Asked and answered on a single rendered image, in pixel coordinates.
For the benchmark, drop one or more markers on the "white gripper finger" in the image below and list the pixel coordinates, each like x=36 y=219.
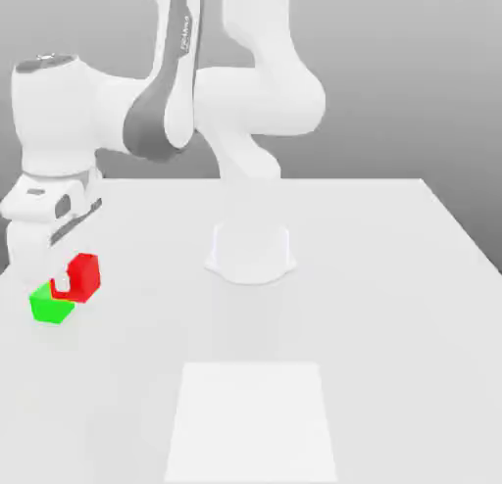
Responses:
x=62 y=281

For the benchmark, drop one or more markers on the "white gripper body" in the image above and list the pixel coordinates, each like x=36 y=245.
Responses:
x=29 y=241

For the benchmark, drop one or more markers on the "small red cube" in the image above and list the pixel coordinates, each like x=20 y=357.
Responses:
x=84 y=274

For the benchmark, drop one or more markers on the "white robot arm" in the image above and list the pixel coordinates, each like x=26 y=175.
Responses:
x=266 y=100

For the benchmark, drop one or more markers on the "small green cube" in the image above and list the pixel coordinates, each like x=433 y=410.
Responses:
x=49 y=309

